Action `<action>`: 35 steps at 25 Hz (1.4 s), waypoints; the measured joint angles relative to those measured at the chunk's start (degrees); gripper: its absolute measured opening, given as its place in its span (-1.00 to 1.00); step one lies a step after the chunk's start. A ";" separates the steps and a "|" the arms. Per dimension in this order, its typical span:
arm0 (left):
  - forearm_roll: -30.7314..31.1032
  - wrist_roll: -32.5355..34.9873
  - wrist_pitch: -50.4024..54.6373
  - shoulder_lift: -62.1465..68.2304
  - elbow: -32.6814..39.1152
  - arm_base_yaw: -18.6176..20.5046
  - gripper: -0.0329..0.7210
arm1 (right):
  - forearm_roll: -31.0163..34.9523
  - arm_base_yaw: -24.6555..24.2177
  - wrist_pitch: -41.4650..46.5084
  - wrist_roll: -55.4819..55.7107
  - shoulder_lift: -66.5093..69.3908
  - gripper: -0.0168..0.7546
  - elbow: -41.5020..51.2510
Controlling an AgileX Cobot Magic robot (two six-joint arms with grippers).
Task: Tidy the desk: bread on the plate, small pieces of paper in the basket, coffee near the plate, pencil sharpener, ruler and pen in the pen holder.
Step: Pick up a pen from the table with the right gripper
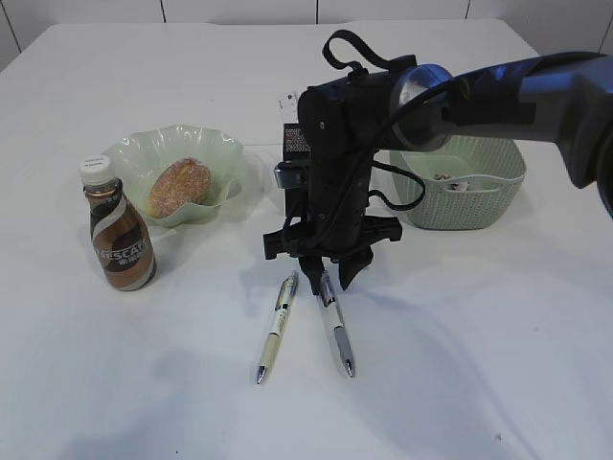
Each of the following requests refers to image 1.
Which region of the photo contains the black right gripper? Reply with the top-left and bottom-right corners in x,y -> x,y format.
263,71 -> 402,295

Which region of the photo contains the grey grip pen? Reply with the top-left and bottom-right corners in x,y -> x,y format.
320,270 -> 355,378

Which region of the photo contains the pink paper ball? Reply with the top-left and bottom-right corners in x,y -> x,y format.
434,173 -> 470,193

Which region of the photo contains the sugared bread roll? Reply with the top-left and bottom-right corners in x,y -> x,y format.
146,158 -> 211,219

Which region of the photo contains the clear plastic ruler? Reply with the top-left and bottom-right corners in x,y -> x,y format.
277,91 -> 299,125

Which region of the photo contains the brown Nescafe coffee bottle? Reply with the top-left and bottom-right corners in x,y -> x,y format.
79,155 -> 157,291

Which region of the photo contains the blue grey right robot arm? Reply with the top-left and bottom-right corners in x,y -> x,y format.
263,52 -> 612,292

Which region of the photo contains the cream grip pen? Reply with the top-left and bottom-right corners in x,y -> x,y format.
255,271 -> 299,385

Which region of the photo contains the black mesh pen holder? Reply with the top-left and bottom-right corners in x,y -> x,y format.
283,124 -> 310,217

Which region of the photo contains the green woven plastic basket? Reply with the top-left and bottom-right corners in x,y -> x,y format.
390,136 -> 527,231

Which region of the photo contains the green wavy glass plate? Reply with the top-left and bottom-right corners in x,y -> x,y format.
104,125 -> 247,228

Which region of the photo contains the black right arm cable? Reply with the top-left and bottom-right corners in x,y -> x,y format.
282,29 -> 461,250

